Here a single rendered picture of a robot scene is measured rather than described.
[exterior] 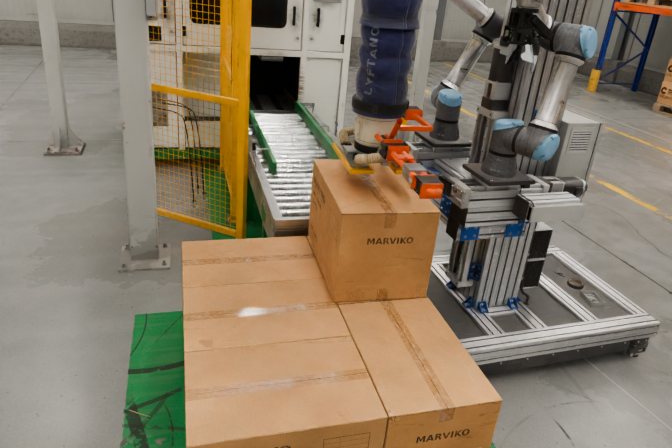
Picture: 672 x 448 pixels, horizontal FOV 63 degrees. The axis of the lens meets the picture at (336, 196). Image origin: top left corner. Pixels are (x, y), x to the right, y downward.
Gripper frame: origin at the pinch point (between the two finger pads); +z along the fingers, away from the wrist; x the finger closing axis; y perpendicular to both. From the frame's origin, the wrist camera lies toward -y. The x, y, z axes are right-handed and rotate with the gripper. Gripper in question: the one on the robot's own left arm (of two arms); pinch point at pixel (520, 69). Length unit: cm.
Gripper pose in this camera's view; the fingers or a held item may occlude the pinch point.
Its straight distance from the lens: 202.9
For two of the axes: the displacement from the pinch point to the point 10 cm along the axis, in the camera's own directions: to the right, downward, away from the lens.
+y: -9.5, 0.5, -3.1
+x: 3.0, 4.0, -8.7
